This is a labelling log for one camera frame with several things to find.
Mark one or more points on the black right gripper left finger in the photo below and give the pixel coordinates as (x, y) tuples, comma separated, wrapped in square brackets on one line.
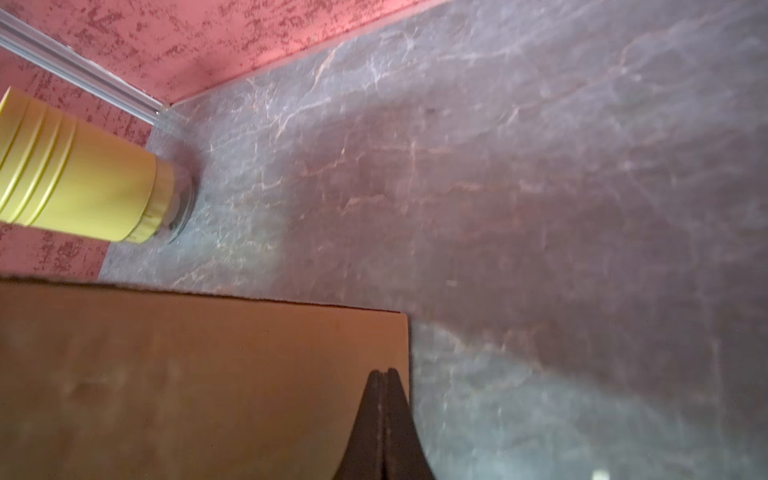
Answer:
[(363, 457)]

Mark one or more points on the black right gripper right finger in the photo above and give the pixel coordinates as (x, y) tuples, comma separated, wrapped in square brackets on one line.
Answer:
[(403, 455)]

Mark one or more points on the brown cardboard express box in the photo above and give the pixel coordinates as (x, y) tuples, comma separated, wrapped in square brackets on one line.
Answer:
[(110, 383)]

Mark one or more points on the yellow-green pen holder cup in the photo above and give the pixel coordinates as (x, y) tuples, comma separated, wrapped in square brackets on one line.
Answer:
[(62, 174)]

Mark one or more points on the aluminium corner post left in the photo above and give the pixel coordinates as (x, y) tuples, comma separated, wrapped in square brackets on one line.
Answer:
[(43, 51)]

